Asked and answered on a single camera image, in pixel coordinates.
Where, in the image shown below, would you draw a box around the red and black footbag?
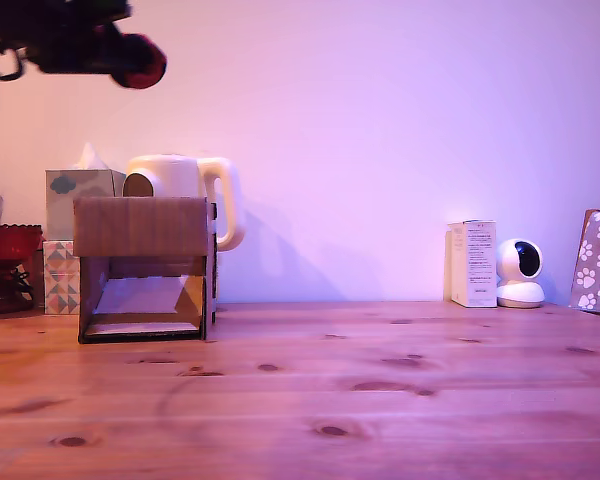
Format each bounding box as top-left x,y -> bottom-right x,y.
110,32 -> 168,91

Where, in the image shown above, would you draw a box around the cardboard dice tower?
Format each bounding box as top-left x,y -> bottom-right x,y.
73,196 -> 219,345

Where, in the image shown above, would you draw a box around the white tissue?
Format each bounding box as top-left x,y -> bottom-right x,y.
72,142 -> 109,171

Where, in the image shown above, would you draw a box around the cloud print tissue box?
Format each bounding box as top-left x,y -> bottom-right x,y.
44,168 -> 127,242

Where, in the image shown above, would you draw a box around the white electric kettle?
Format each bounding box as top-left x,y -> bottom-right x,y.
122,154 -> 246,253

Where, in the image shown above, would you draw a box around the triangle pattern small box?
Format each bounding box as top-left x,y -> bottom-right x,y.
42,240 -> 81,316

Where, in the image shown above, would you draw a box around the white printed carton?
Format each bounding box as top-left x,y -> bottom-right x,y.
447,219 -> 499,309

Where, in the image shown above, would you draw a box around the paw print bag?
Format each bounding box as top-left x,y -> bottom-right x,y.
569,209 -> 600,316

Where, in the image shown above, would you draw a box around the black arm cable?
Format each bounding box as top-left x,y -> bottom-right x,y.
0,49 -> 29,84

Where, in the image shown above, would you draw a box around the red glass pedestal bowl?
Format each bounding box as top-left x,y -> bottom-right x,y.
0,224 -> 44,315

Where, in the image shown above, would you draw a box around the small white round camera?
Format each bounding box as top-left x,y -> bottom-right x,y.
495,238 -> 547,309

